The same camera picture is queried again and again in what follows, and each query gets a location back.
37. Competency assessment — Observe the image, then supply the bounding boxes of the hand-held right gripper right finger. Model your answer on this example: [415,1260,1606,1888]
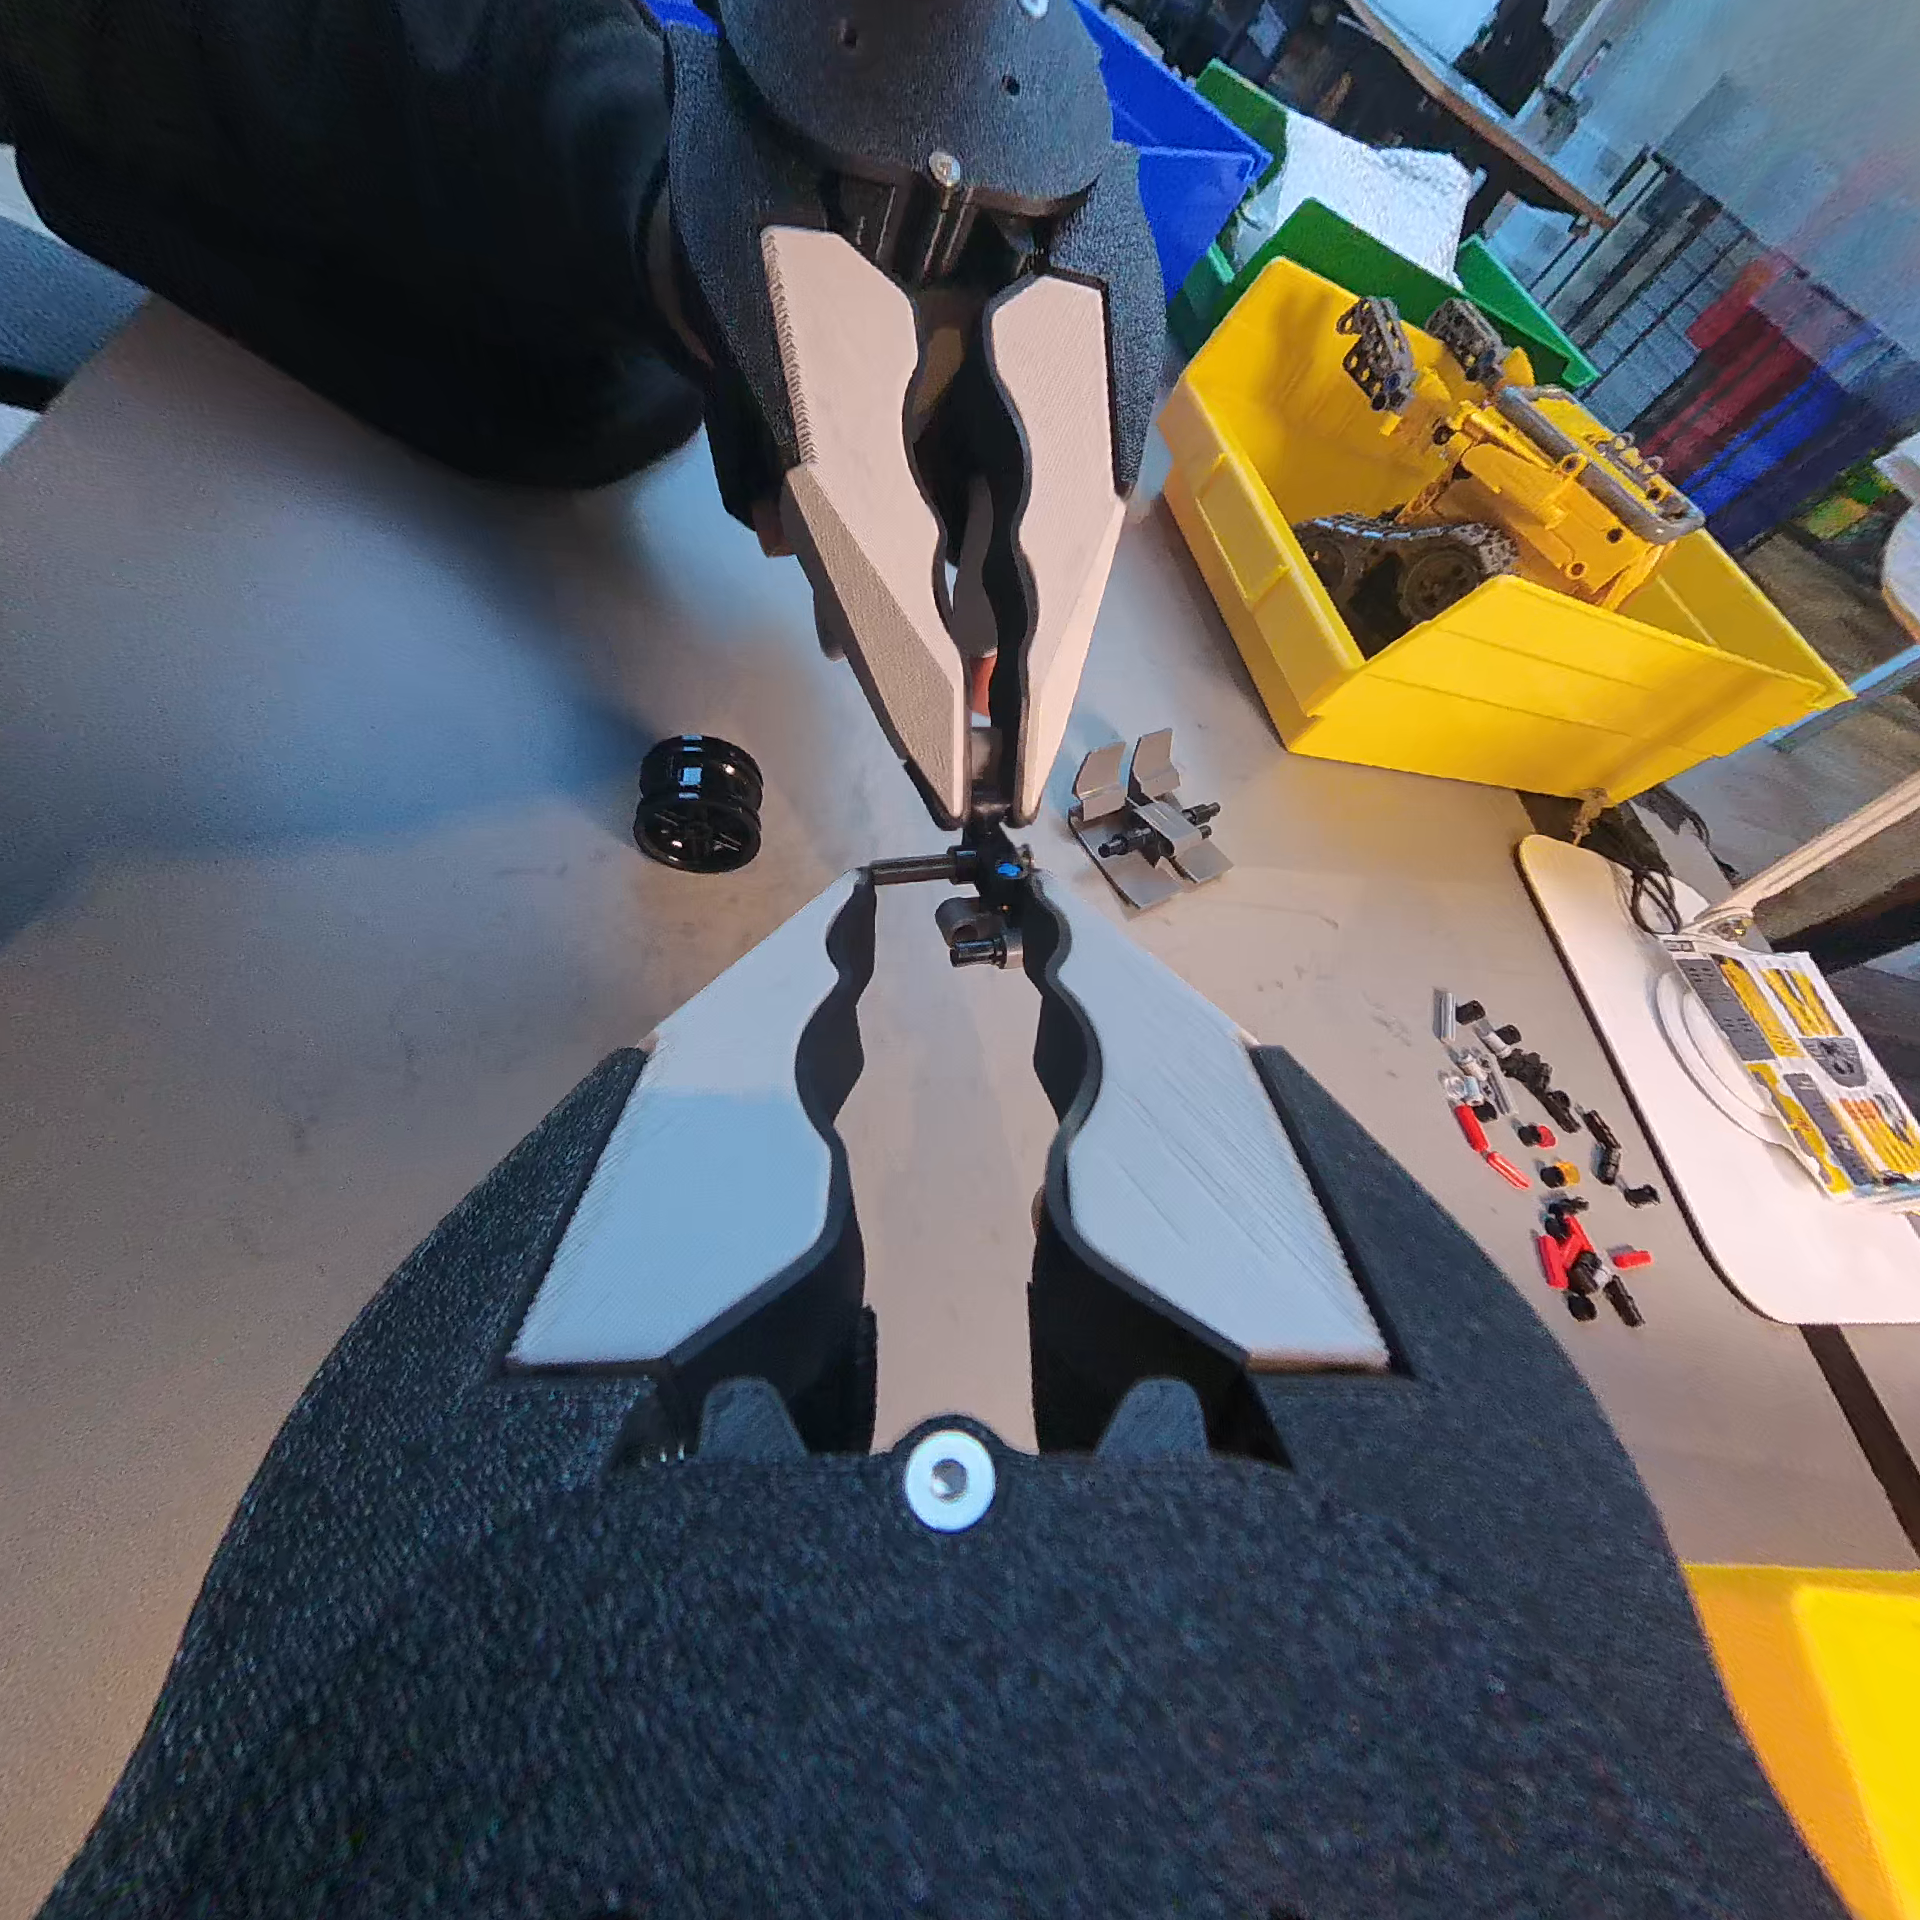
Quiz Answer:
[1026,877,1390,1448]

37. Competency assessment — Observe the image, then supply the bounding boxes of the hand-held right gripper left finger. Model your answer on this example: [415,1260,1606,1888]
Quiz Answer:
[510,872,880,1454]

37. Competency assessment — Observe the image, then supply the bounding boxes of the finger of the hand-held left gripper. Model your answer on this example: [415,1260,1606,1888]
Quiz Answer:
[982,275,1128,824]
[760,223,968,824]

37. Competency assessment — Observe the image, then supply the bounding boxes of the black toy wheel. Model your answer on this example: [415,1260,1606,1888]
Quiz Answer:
[632,732,767,876]

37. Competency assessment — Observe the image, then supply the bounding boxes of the small black grey brick assembly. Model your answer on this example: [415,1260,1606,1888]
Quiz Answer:
[866,809,1037,968]

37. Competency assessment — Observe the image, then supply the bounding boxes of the person's left forearm black sleeve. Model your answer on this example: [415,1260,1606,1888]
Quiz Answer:
[0,0,705,489]

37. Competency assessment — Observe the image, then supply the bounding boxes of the background wooden desk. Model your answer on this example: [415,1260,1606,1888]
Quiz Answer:
[1334,0,1618,227]

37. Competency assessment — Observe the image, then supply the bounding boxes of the blue plastic bin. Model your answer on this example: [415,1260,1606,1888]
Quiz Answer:
[645,0,1272,270]

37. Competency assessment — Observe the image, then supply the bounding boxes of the grey panel brick assembly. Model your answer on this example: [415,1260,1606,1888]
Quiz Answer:
[1066,728,1233,909]

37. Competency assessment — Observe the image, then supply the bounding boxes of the dark metal rod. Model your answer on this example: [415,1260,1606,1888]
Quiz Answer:
[1095,801,1216,876]

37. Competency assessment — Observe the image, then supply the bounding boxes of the pile of small toy bricks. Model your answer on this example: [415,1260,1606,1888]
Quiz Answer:
[1431,990,1660,1327]

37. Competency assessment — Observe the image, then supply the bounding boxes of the green plastic bin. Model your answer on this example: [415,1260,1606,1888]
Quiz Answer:
[1169,60,1599,392]

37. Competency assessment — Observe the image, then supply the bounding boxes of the bubble wrap sheet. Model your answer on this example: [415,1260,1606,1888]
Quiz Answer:
[1245,105,1479,278]

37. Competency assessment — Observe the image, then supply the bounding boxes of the yellow toy robot model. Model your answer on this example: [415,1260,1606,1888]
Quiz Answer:
[1293,295,1706,654]

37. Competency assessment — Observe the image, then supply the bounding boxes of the yellow plastic bin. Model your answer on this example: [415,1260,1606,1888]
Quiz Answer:
[1159,259,1854,799]
[1680,1559,1920,1920]

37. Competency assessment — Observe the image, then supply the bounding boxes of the white book stand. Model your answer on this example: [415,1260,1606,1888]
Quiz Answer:
[1517,779,1920,1327]

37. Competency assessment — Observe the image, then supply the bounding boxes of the yellow sticker sheet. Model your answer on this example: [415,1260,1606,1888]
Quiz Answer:
[1657,931,1920,1203]

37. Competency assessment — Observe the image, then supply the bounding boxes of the red and blue stacked bins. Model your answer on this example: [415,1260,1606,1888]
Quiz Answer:
[1650,255,1920,548]

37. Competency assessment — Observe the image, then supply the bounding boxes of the grey office chair seat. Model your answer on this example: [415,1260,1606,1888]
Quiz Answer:
[0,216,153,452]

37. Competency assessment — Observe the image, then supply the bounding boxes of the black cable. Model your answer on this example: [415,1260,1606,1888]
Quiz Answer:
[1558,785,1711,932]

